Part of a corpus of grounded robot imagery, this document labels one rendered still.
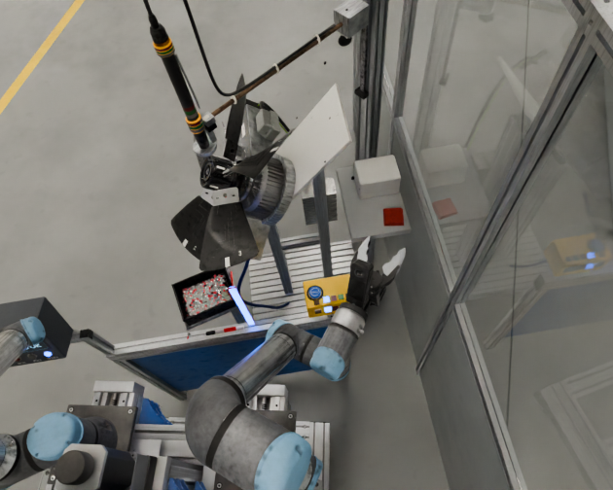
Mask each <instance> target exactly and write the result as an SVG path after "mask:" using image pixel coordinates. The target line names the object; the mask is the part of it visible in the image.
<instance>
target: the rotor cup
mask: <svg viewBox="0 0 613 490"><path fill-rule="evenodd" d="M211 158H212V162H213V164H214V166H212V165H211V163H210V161H209V160H208V157H207V158H206V160H205V161H204V163H203V165H202V168H201V172H200V177H199V180H200V185H201V186H202V187H203V188H204V189H207V190H211V191H218V190H223V189H229V188H238V193H239V197H241V196H242V195H243V193H244V191H245V189H246V186H247V183H248V179H249V177H248V176H246V175H243V174H240V173H237V172H233V173H231V174H229V175H227V176H225V177H223V176H224V175H226V174H227V173H229V172H230V171H229V172H226V173H224V174H223V172H224V171H226V170H228V169H230V168H232V167H233V163H232V162H231V161H230V160H228V159H225V158H221V157H216V156H213V155H211ZM217 165H218V166H221V167H224V168H225V170H224V169H221V168H217ZM207 169H209V173H208V174H206V170H207ZM210 185H211V186H214V187H218V189H216V188H212V187H209V186H210Z"/></svg>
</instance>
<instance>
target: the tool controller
mask: <svg viewBox="0 0 613 490"><path fill-rule="evenodd" d="M28 317H36V318H37V319H39V320H40V321H41V323H42V324H43V326H44V329H45V333H46V335H45V338H44V340H43V341H41V342H39V343H37V344H36V345H32V346H30V347H28V348H27V349H26V350H25V351H24V352H23V353H22V354H21V355H20V357H21V361H19V362H14V363H13V364H12V365H11V367H16V366H22V365H28V364H34V363H40V362H45V361H51V360H57V359H63V358H66V356H67V352H68V349H69V345H70V341H71V338H72V333H73V329H72V328H71V327H70V326H69V324H68V323H67V322H66V321H65V320H64V319H63V317H62V316H61V315H60V314H59V313H58V311H57V310H56V309H55V308H54V307H53V305H52V304H51V303H50V302H49V301H48V300H47V298H46V297H37V298H31V299H25V300H19V301H13V302H7V303H1V304H0V329H2V328H4V327H7V326H9V325H11V324H13V323H16V322H18V321H20V320H21V319H22V320H23V319H26V318H28ZM44 351H51V352H53V354H52V355H51V356H50V357H47V356H45V355H44V354H43V353H44ZM31 353H32V354H36V355H37V358H36V359H29V358H28V357H27V355H28V354H31Z"/></svg>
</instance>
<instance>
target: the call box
mask: <svg viewBox="0 0 613 490"><path fill-rule="evenodd" d="M349 276H350V275H349V274H346V275H340V276H334V277H328V278H322V279H316V280H310V281H305V282H303V285H304V291H305V298H306V309H307V313H308V317H309V318H312V317H318V316H324V315H330V314H335V312H336V311H331V312H325V307H331V308H332V306H337V305H341V303H342V302H347V301H346V297H345V294H347V288H348V282H349ZM312 287H319V289H320V290H321V296H320V297H319V298H312V297H310V295H309V289H310V288H312ZM341 294H343V297H344V299H341V300H339V297H338V295H341ZM331 296H337V300H335V301H331ZM324 297H329V300H330V301H329V302H324ZM315 299H319V303H320V304H318V305H314V300H315ZM319 308H321V311H322V313H319V314H315V311H314V309H319Z"/></svg>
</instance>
